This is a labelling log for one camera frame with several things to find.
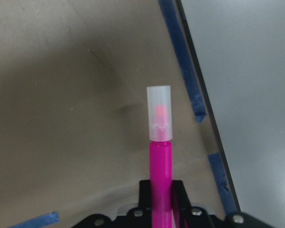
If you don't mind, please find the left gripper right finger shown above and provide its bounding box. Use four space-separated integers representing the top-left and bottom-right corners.
172 180 191 211

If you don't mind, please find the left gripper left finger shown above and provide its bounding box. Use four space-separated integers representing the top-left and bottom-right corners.
139 180 152 212

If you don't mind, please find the pink marker pen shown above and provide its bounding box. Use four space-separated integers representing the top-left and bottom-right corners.
147 85 172 228

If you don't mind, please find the silver laptop notebook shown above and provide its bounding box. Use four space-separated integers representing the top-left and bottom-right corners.
182 0 285 228

